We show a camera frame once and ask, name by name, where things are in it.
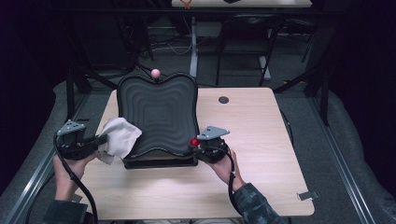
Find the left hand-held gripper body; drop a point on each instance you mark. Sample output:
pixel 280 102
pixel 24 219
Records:
pixel 70 144

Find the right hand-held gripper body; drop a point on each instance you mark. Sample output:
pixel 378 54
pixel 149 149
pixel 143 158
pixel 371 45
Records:
pixel 211 149

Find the red ball knob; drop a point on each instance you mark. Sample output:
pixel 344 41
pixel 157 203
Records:
pixel 194 142

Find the light grey cleaning cloth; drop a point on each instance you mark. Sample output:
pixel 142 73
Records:
pixel 120 137

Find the black wavy tray stand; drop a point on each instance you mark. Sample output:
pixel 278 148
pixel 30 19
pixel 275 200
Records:
pixel 158 115

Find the person's right hand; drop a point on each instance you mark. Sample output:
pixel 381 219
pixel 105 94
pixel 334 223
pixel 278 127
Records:
pixel 225 171

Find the person's left hand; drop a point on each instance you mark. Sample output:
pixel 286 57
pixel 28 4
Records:
pixel 67 177

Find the round table grommet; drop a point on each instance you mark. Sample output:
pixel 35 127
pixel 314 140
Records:
pixel 223 100

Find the black metal stand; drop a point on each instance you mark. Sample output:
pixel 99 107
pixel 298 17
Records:
pixel 325 102
pixel 70 93

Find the grey tape piece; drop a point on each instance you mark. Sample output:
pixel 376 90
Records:
pixel 77 198
pixel 308 195

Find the pink ball knob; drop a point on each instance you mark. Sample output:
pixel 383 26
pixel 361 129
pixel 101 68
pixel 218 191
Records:
pixel 155 73

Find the dark equipment stand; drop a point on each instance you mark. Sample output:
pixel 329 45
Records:
pixel 130 37

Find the black chair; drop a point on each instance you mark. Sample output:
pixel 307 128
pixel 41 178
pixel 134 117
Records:
pixel 249 20

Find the orange object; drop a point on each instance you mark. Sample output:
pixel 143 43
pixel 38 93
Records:
pixel 186 3

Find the small black object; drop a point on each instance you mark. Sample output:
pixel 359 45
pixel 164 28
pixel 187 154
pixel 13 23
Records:
pixel 232 1

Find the pale table with metal legs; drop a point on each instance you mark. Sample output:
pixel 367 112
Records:
pixel 249 3

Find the aluminium floor rail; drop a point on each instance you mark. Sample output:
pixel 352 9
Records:
pixel 341 161
pixel 31 186

